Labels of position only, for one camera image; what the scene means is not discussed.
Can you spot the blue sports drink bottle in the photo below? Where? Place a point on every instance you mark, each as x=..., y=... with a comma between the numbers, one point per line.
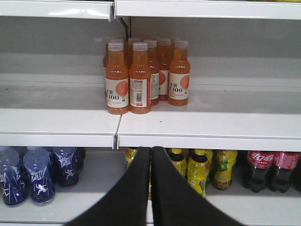
x=37, y=164
x=13, y=186
x=65, y=162

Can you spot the white metal shelf unit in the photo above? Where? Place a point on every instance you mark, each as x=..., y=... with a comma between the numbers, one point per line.
x=245, y=85

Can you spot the orange C100 juice bottle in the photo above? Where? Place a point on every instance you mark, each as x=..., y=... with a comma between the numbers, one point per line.
x=179, y=77
x=140, y=80
x=116, y=82

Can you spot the coke plastic bottle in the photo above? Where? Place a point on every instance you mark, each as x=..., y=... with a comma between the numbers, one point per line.
x=282, y=167
x=258, y=164

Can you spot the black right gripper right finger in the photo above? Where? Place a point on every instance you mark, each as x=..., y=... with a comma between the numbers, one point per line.
x=174, y=202

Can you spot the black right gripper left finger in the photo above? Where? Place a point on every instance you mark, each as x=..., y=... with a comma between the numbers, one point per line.
x=126, y=203

